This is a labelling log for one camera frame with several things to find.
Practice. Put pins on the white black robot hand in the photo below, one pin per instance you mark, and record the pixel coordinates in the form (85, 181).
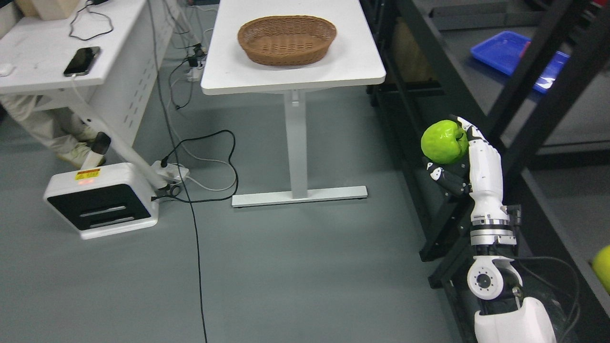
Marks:
(485, 183)

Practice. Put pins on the green apple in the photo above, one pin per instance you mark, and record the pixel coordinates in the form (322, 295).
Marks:
(444, 142)

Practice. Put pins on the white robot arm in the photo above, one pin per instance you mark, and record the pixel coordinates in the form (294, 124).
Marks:
(506, 314)

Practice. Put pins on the black metal shelf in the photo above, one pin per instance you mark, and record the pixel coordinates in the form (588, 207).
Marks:
(554, 146)

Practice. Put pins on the yellow-green fruit on shelf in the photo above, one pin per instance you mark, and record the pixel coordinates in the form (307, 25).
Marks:
(601, 267)

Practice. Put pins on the blue plastic tray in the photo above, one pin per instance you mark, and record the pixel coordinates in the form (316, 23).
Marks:
(504, 51)

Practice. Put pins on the white table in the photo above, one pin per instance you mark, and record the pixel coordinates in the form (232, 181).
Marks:
(352, 60)

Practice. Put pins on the brown wicker basket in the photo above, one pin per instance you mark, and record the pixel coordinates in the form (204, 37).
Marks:
(290, 40)

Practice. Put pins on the white power strip far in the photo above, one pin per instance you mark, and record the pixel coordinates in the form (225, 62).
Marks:
(196, 65)

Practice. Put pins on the white floor power strip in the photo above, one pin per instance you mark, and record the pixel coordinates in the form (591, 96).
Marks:
(172, 172)

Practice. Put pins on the white machine with warning label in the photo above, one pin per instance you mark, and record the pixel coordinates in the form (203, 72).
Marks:
(103, 201)

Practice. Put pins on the white side desk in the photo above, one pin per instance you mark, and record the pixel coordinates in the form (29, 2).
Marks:
(113, 96)

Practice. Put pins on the black smartphone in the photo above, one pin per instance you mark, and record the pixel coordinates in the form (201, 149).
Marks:
(82, 61)

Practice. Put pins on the person leg beige trousers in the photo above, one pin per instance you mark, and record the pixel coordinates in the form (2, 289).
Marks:
(60, 130)

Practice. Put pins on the beige tissue box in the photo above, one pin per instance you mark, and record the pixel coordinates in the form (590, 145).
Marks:
(47, 10)

